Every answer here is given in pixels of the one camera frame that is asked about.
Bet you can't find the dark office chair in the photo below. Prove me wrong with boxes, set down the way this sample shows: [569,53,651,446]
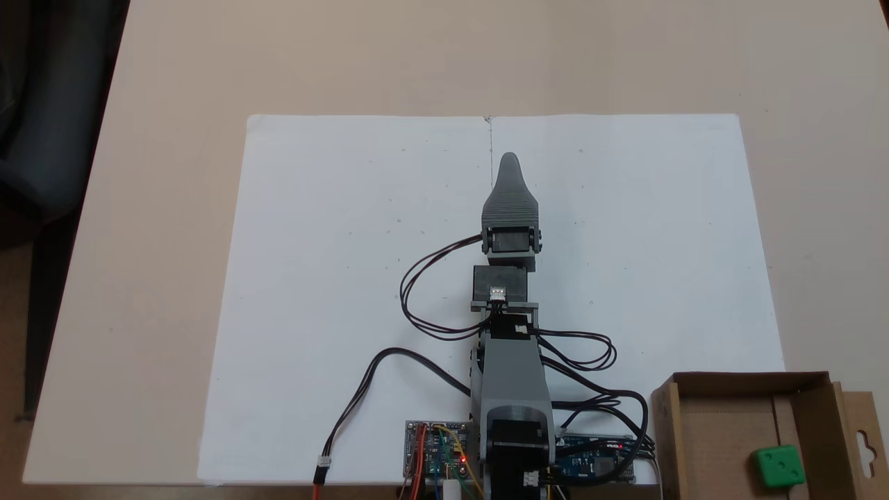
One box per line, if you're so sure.
[0,0,119,226]

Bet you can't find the black cable with white connector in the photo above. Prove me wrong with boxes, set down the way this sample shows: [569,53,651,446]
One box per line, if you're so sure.
[310,347,480,487]

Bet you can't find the blue circuit board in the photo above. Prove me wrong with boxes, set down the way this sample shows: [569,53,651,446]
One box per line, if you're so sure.
[556,432,638,485]

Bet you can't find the black cable bundle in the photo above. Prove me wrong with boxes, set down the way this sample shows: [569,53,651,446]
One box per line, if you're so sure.
[542,356,658,481]

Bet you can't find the black servo cable loop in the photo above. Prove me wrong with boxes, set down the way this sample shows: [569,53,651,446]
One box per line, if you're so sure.
[533,329,617,371]
[399,234,488,342]

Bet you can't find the orange wire pair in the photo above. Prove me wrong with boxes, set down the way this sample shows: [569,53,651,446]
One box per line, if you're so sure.
[310,427,426,500]

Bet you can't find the circuit board with coloured wires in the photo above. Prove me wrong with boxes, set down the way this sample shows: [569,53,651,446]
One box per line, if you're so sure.
[404,419,472,482]

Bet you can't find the green die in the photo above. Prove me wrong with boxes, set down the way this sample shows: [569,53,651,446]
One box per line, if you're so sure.
[749,445,807,491]

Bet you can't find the wide ridged grey gripper finger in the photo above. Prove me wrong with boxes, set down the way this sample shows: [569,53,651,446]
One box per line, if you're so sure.
[481,152,542,230]

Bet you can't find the yellow wire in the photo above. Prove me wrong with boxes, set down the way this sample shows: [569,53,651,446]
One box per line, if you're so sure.
[433,424,487,500]

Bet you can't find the brown cardboard box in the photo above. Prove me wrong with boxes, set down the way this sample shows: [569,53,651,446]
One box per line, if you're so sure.
[651,372,889,500]

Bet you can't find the white paper sheet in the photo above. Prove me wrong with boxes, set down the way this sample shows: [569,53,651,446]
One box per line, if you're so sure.
[486,113,786,485]
[197,115,493,485]

